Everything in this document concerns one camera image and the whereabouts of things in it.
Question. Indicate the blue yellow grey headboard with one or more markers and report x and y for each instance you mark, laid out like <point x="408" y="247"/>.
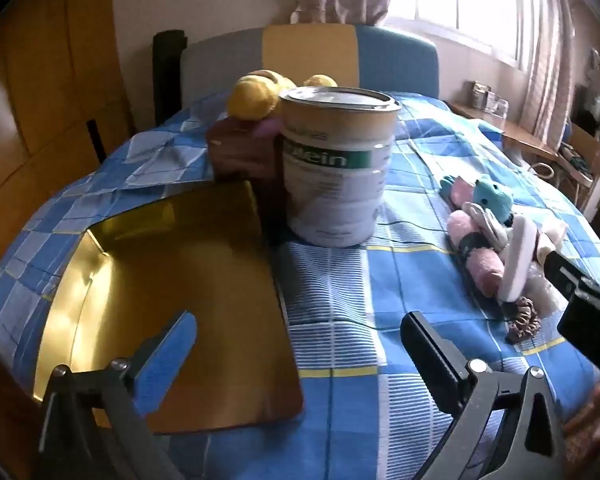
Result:
<point x="395" y="60"/>

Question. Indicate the brown pink scrunchie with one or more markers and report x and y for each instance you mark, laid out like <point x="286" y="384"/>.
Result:
<point x="522" y="320"/>

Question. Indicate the white socks bundle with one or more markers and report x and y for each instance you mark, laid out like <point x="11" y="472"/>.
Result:
<point x="490" y="227"/>

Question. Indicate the white metal can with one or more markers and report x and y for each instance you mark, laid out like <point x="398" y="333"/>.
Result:
<point x="335" y="185"/>

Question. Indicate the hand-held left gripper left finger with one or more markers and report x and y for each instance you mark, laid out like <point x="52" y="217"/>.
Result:
<point x="167" y="360"/>

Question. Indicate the purple cardboard box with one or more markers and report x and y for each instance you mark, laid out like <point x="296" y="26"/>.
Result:
<point x="240" y="155"/>

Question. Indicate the golden metal tray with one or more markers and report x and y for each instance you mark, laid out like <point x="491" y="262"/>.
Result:
<point x="180" y="270"/>

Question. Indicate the blue checked blanket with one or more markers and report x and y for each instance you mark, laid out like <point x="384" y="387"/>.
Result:
<point x="355" y="285"/>

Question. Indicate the yellow plush toy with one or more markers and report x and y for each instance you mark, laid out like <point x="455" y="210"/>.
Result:
<point x="252" y="97"/>

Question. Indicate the dark blue cloth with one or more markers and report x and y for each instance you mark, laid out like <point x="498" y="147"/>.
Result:
<point x="469" y="247"/>

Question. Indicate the wooden wardrobe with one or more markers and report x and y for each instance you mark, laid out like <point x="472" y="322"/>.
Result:
<point x="45" y="85"/>

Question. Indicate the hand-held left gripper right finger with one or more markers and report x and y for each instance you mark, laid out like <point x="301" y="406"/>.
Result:
<point x="430" y="360"/>

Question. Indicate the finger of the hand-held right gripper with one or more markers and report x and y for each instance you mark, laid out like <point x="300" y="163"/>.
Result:
<point x="562" y="272"/>

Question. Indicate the black rolled mat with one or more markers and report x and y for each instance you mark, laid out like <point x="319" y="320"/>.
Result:
<point x="167" y="75"/>

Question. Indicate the blue plush toy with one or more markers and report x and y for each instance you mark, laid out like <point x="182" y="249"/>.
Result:
<point x="495" y="200"/>

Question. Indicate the clear plastic containers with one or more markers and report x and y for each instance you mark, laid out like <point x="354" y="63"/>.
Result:
<point x="490" y="97"/>

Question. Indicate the pink towel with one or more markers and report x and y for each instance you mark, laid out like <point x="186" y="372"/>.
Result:
<point x="485" y="272"/>

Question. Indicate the wooden desk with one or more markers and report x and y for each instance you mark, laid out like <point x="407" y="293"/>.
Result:
<point x="525" y="135"/>

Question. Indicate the white sponge block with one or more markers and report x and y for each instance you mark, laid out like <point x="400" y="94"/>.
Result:
<point x="517" y="260"/>

